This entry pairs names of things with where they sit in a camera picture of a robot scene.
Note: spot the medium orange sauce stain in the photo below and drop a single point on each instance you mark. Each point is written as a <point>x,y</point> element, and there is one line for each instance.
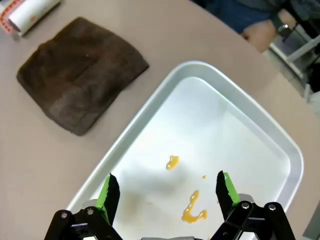
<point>172,162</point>

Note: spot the dark brown cloth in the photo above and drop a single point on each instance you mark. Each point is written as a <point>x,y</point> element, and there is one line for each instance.
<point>80,75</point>

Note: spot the person in grey jacket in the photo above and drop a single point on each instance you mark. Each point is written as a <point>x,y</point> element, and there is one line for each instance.
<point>237,12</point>

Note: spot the white table with white legs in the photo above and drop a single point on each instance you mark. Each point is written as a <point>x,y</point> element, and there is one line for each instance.
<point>300,47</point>

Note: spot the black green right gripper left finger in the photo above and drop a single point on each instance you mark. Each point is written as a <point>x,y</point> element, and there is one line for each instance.
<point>111,197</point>

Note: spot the silver metal tray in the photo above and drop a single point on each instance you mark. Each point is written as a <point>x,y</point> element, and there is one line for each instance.
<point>200,120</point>

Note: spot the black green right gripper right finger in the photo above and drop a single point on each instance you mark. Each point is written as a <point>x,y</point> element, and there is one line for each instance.
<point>225,195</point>

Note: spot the black wrist watch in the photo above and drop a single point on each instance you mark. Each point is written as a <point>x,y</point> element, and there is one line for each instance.
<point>282,28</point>

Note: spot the person's left hand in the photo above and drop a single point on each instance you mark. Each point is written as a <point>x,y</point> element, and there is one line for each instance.
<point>260,33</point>

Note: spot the large orange sauce stain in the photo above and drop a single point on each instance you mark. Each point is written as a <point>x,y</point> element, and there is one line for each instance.
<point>192,215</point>

